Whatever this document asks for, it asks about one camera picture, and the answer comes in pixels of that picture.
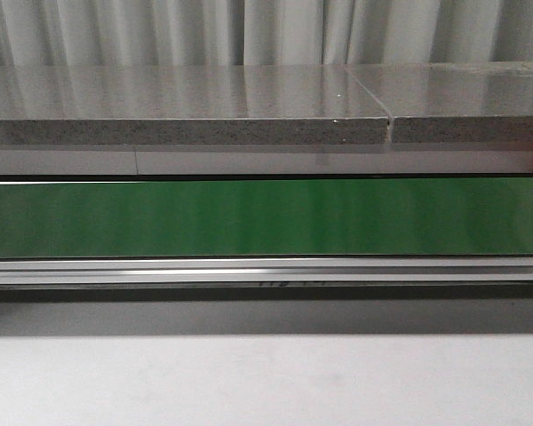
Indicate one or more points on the grey stone counter left slab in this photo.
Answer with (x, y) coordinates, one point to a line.
(160, 105)

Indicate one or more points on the grey stone counter slab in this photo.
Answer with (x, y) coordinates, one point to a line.
(160, 105)
(489, 103)

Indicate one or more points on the green conveyor belt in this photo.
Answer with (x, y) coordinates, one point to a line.
(318, 217)

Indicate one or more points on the grey stone counter right slab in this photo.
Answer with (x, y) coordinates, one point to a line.
(489, 103)

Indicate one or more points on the white pleated curtain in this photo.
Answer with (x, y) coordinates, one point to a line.
(263, 32)

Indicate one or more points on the aluminium conveyor frame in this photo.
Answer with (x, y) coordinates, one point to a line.
(263, 272)

